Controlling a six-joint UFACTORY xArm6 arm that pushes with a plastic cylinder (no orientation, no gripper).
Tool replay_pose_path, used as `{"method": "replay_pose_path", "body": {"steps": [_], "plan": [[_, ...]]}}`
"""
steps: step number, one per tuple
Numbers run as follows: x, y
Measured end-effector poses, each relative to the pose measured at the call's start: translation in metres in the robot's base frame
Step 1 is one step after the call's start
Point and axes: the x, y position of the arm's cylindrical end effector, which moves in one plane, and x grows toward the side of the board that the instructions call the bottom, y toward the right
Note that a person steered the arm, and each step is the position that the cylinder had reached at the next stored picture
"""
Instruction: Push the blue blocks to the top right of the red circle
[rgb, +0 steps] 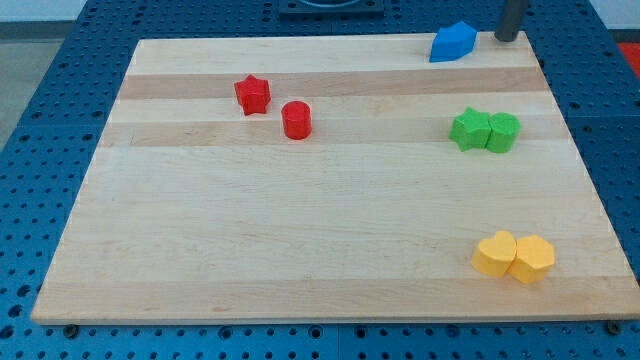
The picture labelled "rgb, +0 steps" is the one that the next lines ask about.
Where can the green cylinder block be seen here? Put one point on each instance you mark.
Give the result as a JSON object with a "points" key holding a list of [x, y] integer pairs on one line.
{"points": [[505, 128]]}

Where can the yellow heart block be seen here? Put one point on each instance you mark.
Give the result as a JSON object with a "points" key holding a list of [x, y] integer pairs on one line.
{"points": [[493, 256]]}

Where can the red cylinder block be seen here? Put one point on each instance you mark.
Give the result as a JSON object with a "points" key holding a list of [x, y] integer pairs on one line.
{"points": [[296, 117]]}

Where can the red star block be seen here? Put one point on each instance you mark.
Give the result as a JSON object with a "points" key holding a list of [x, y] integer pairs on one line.
{"points": [[253, 95]]}

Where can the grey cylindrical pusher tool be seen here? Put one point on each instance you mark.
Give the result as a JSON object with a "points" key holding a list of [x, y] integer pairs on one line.
{"points": [[510, 20]]}

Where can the yellow hexagon block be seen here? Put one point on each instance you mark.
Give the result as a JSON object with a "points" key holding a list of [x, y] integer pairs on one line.
{"points": [[534, 258]]}

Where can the blue block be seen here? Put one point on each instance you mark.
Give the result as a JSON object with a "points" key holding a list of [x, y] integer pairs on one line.
{"points": [[453, 42]]}

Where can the green star block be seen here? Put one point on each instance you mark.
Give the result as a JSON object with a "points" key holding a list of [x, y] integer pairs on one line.
{"points": [[471, 129]]}

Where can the wooden board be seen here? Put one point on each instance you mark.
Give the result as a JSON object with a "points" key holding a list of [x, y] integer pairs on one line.
{"points": [[193, 213]]}

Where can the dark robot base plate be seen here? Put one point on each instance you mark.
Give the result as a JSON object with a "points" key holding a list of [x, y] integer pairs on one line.
{"points": [[288, 9]]}

